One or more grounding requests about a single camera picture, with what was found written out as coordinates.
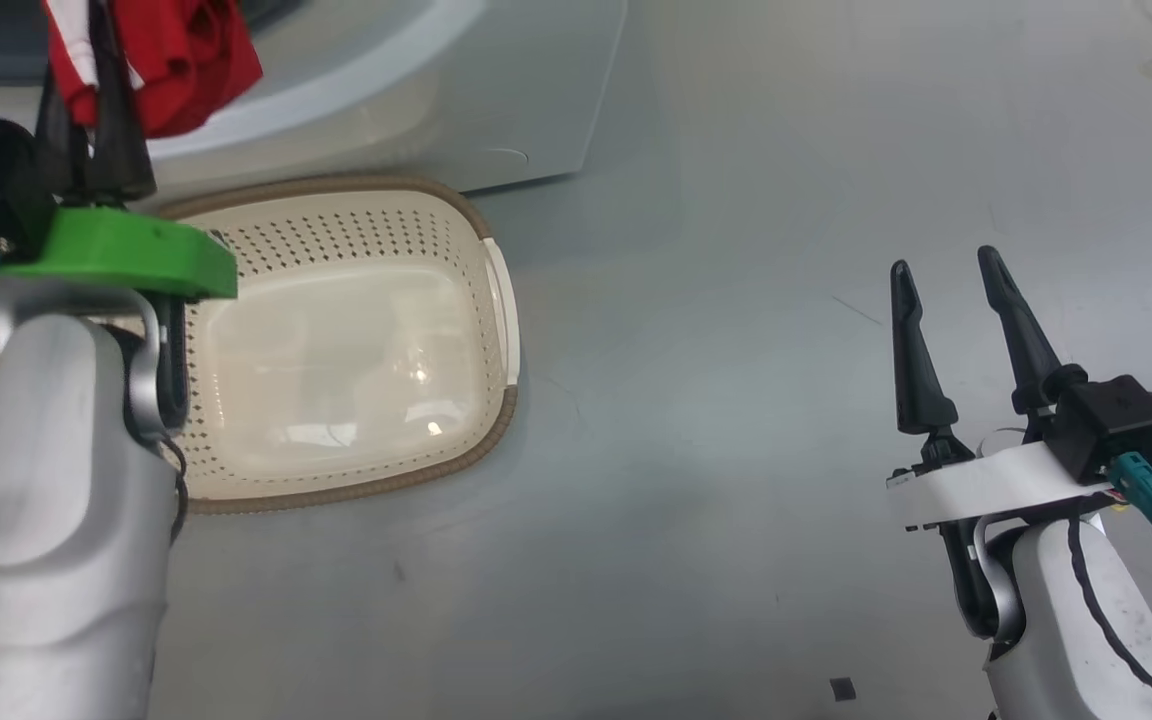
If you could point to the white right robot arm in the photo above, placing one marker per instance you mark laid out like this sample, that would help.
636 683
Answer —
1046 640

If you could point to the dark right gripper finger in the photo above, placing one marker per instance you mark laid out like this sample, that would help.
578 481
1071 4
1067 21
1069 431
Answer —
921 390
1026 350

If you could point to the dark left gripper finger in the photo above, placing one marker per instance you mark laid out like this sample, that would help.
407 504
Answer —
58 165
119 150

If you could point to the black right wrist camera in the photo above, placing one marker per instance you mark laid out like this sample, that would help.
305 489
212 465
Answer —
1116 420

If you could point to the white washing machine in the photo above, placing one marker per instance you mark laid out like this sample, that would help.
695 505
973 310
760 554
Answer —
436 90

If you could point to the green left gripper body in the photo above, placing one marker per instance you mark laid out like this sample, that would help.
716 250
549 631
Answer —
126 250

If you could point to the small black floor piece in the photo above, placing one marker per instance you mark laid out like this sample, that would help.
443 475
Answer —
843 689

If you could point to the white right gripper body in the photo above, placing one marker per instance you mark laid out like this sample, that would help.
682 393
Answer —
986 485

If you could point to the red garment with white stripes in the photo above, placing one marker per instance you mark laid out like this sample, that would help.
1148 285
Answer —
186 60

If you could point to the beige perforated laundry basket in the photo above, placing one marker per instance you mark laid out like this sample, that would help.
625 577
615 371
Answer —
356 340

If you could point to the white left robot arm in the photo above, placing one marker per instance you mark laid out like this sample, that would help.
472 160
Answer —
56 520

